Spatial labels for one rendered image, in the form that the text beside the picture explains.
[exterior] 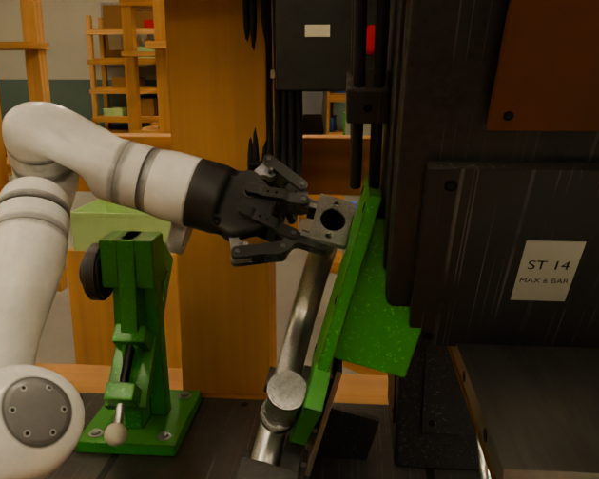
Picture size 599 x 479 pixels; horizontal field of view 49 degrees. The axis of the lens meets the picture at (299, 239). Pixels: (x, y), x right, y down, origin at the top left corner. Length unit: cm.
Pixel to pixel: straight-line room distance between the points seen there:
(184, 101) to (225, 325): 34
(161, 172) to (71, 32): 1115
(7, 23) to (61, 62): 108
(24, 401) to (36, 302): 13
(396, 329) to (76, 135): 37
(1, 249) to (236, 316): 45
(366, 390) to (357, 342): 47
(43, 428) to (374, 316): 29
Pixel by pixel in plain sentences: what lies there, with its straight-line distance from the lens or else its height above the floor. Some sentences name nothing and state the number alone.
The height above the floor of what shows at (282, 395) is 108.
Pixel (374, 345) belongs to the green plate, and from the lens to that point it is 61.
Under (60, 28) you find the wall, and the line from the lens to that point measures 1191.
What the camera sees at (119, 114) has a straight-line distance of 1081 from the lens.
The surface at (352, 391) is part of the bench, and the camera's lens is 107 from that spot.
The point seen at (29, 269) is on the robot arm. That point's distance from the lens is 64.
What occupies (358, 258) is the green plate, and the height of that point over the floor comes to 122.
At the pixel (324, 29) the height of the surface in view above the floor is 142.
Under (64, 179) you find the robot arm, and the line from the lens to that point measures 75.
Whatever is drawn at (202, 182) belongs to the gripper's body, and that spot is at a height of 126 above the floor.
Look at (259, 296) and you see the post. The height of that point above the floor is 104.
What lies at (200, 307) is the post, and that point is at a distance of 101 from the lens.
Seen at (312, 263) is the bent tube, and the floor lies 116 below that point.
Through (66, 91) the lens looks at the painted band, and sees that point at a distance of 1188.
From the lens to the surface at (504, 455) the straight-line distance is 47.
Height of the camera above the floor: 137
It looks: 14 degrees down
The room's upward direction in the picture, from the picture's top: straight up
